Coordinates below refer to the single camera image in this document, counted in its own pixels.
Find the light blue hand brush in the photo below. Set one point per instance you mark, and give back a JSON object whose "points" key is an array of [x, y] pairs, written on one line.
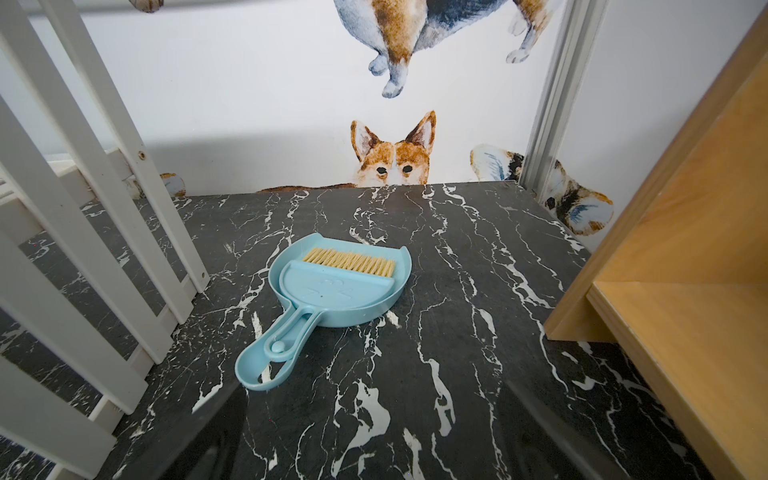
{"points": [[324, 294]]}

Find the light wooden corner shelf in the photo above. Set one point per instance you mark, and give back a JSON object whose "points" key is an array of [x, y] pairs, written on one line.
{"points": [[680, 281]]}

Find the light blue dustpan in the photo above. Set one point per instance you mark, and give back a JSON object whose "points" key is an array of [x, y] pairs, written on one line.
{"points": [[336, 312]]}

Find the aluminium frame post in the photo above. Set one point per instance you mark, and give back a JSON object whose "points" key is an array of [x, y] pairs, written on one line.
{"points": [[573, 47]]}

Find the white wooden slatted shelf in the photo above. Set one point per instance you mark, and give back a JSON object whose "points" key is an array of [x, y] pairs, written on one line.
{"points": [[116, 223]]}

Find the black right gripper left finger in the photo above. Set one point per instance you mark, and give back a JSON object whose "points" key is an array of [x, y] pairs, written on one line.
{"points": [[204, 446]]}

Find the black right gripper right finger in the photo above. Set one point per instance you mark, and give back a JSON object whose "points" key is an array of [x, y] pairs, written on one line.
{"points": [[540, 445]]}

